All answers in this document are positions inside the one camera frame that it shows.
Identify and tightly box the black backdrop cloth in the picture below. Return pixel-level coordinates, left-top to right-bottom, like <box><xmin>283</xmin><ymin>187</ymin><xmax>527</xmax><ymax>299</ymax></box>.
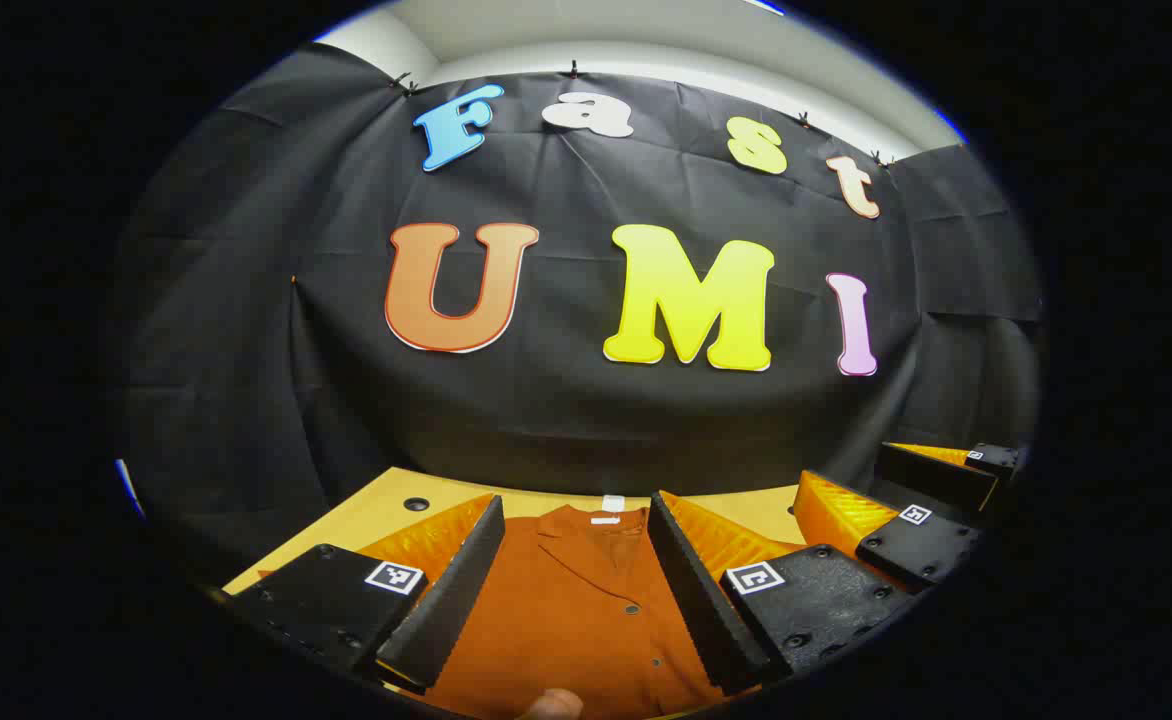
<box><xmin>111</xmin><ymin>45</ymin><xmax>1047</xmax><ymax>581</ymax></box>

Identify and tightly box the orange button jacket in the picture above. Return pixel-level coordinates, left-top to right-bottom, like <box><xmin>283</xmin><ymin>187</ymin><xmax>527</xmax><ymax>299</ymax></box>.
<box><xmin>416</xmin><ymin>503</ymin><xmax>762</xmax><ymax>720</ymax></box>

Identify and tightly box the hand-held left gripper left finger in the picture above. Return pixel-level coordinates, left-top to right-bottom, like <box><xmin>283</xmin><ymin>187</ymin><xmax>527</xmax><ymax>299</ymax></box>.
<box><xmin>224</xmin><ymin>492</ymin><xmax>507</xmax><ymax>696</ymax></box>

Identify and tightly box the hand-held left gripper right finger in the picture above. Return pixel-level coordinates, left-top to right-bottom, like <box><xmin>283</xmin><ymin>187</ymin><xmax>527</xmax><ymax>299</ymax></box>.
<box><xmin>646</xmin><ymin>489</ymin><xmax>917</xmax><ymax>698</ymax></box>

